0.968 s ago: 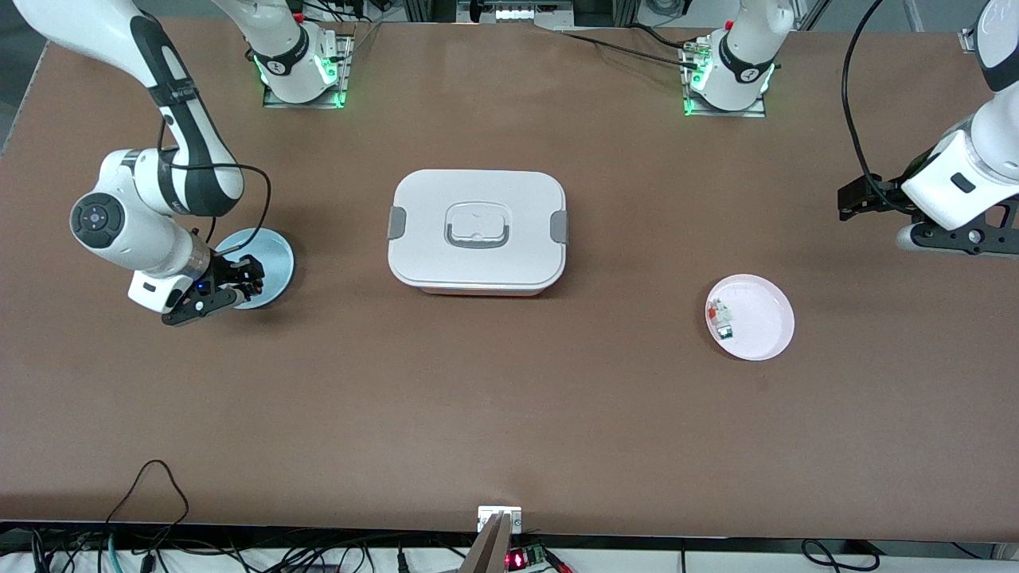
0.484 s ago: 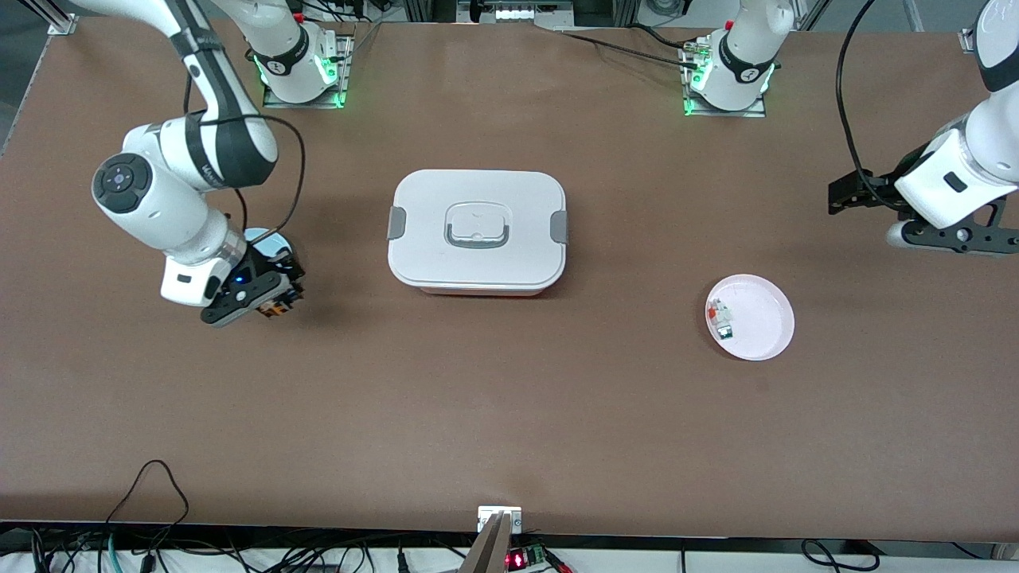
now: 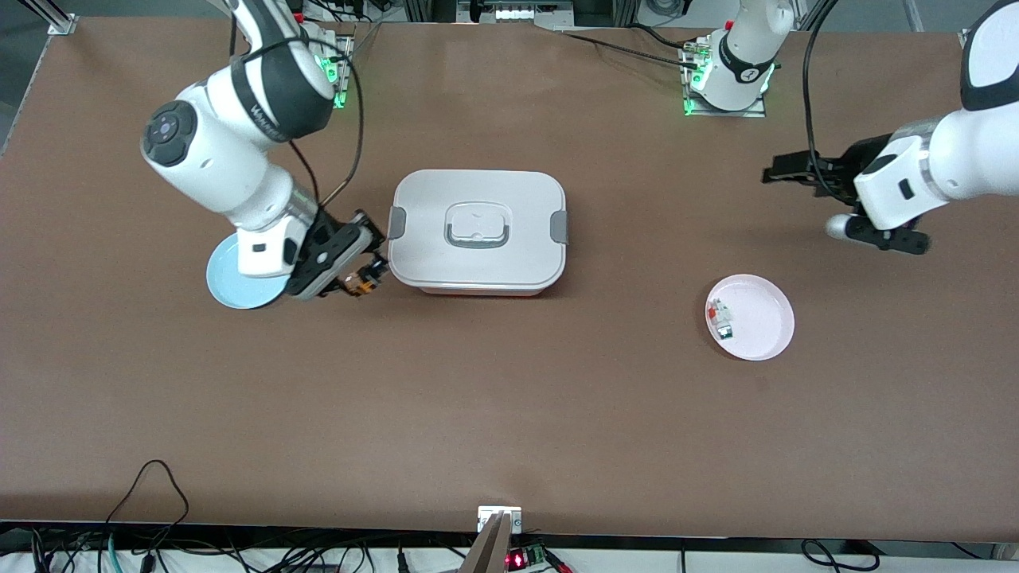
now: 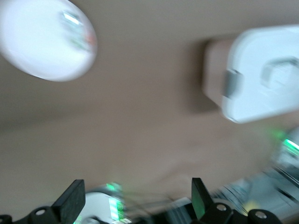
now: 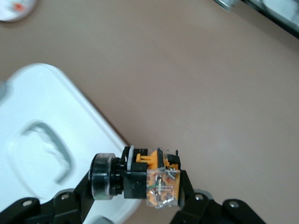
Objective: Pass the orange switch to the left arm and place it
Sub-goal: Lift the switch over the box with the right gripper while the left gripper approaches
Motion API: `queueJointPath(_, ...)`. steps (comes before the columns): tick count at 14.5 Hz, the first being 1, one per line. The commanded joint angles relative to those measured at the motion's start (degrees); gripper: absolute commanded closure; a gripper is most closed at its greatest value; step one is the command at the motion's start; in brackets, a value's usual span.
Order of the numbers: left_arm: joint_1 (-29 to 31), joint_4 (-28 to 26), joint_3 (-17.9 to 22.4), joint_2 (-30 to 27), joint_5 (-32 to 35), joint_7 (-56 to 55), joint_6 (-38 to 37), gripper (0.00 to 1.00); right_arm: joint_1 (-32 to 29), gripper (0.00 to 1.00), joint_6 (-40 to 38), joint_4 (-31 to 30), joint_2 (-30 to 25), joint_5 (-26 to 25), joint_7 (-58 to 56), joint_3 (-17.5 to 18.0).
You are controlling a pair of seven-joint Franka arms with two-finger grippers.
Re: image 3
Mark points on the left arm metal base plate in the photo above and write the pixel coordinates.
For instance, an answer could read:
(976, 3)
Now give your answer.
(756, 111)

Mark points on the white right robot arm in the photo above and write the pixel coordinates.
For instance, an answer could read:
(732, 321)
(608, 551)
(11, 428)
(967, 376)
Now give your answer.
(231, 151)

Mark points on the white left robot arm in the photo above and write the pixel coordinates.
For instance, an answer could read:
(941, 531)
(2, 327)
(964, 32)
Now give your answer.
(963, 155)

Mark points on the silver camera mount bracket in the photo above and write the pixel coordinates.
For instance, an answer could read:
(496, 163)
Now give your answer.
(487, 517)

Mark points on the pink round plate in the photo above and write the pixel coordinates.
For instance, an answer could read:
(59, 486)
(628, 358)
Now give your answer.
(760, 318)

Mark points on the red white switch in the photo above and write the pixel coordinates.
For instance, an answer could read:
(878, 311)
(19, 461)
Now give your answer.
(718, 309)

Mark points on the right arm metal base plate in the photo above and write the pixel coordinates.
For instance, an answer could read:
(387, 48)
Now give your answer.
(346, 56)

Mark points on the white lunch box grey latches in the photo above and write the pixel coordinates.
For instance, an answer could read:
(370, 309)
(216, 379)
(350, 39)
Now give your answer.
(478, 231)

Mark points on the silver table corner bracket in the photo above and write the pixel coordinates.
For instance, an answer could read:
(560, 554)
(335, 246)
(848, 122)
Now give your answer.
(964, 40)
(62, 24)

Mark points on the grey camera mount beam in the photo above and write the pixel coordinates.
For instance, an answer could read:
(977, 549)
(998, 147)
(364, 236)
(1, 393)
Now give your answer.
(487, 549)

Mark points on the circuit board red led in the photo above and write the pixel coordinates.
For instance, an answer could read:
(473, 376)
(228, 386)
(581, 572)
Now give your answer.
(525, 557)

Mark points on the aluminium frame structure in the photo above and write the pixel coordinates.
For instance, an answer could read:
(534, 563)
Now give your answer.
(517, 9)

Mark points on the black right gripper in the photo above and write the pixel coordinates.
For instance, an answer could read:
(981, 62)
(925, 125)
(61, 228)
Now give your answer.
(341, 238)

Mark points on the orange black switch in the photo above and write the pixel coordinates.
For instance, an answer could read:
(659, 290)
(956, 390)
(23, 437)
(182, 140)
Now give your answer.
(362, 283)

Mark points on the light blue round plate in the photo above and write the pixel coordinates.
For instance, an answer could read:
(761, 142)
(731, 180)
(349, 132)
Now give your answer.
(231, 286)

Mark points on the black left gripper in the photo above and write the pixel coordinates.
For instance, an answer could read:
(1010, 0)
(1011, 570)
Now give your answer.
(858, 158)

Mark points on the green white switch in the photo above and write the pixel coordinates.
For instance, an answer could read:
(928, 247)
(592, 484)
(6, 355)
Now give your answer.
(726, 329)

